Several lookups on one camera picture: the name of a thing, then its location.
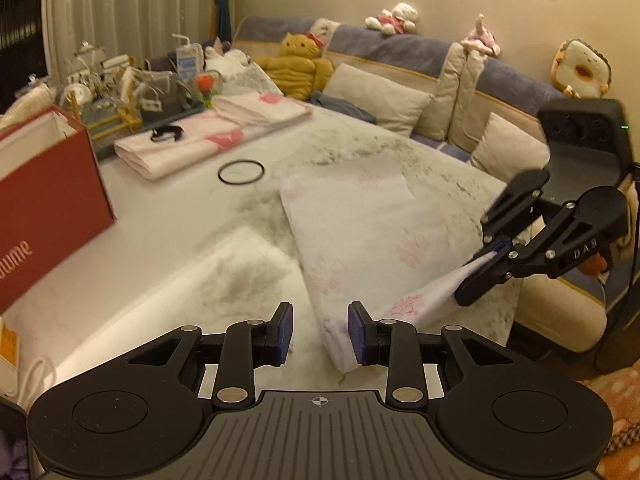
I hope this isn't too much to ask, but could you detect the small folded bag red print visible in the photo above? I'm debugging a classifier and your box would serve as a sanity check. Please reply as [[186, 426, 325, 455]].
[[212, 91, 313, 127]]

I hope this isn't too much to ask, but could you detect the red cardboard box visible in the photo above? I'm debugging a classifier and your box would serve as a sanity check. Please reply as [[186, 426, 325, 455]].
[[0, 105, 117, 313]]

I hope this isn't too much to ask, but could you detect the black rubber band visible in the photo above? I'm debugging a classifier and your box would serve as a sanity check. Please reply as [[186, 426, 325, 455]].
[[218, 160, 265, 186]]

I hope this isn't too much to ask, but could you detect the white plush toy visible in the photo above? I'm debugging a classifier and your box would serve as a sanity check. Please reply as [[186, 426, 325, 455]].
[[220, 62, 283, 98]]

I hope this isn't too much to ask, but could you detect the green tray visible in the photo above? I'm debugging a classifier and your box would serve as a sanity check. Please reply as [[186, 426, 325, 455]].
[[90, 100, 206, 161]]

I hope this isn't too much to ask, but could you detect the clear plastic bag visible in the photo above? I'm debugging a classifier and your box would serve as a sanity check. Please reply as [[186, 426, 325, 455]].
[[0, 85, 56, 128]]

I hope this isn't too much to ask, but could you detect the person's orange dotted robe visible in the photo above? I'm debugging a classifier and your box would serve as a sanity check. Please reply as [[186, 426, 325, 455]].
[[585, 365, 640, 480]]

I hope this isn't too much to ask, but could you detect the glass coffee server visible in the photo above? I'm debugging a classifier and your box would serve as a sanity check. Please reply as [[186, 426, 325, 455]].
[[135, 70, 188, 123]]

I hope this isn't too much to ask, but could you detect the large white pink folded bag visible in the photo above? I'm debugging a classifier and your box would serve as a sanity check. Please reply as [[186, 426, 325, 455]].
[[114, 110, 301, 181]]

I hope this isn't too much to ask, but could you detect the grey blue garment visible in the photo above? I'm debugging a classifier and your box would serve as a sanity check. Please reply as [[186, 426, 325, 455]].
[[310, 91, 378, 123]]

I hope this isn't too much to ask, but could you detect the person's right hand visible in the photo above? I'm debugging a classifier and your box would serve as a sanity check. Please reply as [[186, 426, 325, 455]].
[[580, 247, 613, 277]]

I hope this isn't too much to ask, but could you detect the white sheer curtain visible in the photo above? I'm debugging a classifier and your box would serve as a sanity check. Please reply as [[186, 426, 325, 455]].
[[40, 0, 223, 91]]

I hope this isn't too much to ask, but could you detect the cream pillow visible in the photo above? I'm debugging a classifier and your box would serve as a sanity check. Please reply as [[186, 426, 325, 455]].
[[322, 62, 435, 138], [470, 111, 551, 186]]

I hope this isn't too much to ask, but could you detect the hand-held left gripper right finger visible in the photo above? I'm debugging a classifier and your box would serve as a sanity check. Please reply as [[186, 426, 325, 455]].
[[346, 301, 522, 409]]

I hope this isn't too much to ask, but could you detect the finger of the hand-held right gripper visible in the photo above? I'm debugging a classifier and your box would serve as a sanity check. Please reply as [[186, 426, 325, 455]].
[[480, 169, 551, 246], [454, 195, 581, 307]]

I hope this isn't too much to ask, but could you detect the striped mug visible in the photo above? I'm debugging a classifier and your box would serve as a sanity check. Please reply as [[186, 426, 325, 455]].
[[100, 55, 136, 78]]

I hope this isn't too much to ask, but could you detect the white teddy bear pink dress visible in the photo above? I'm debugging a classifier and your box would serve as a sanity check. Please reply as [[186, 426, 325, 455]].
[[365, 3, 418, 36]]

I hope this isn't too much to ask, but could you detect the white cable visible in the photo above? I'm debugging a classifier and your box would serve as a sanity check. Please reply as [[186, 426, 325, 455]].
[[17, 357, 58, 406]]

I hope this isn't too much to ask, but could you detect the glass lidded jar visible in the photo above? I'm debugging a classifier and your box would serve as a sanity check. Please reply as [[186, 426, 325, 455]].
[[15, 74, 51, 98]]

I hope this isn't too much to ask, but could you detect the grey blue sofa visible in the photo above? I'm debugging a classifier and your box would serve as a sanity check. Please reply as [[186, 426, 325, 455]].
[[232, 15, 640, 366]]

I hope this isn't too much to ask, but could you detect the orange toy in clear box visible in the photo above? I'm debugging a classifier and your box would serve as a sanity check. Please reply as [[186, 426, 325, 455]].
[[192, 72, 223, 108]]

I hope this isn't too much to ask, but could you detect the white orange power cube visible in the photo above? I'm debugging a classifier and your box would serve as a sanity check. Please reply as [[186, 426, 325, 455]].
[[0, 320, 26, 401]]

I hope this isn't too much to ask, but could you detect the yellow plush cat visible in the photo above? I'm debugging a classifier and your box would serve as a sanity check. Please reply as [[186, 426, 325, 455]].
[[255, 31, 335, 101]]

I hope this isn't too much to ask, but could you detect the white pink-printed shopping bag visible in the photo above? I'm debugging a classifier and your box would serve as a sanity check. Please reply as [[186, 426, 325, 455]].
[[279, 152, 501, 373]]

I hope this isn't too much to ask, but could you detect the blue curtain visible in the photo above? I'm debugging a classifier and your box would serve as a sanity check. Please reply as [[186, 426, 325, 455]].
[[212, 0, 238, 46]]

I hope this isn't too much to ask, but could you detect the toast plush pillow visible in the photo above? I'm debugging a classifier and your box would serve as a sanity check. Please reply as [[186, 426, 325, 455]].
[[551, 37, 612, 98]]

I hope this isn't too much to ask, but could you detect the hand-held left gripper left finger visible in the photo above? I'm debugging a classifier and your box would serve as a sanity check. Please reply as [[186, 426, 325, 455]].
[[119, 301, 296, 409]]

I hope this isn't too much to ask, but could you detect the white plush cat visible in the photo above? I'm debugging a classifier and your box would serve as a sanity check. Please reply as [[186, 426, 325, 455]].
[[202, 42, 251, 81]]

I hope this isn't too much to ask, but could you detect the milk carton with straw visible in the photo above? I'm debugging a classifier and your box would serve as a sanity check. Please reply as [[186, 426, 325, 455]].
[[172, 34, 207, 81]]

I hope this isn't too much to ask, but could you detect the glass teapot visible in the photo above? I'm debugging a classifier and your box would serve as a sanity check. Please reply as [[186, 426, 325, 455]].
[[75, 42, 106, 73]]

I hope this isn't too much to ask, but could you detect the pink plush bunny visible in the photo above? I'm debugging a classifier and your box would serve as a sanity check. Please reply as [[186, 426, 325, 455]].
[[460, 14, 501, 56]]

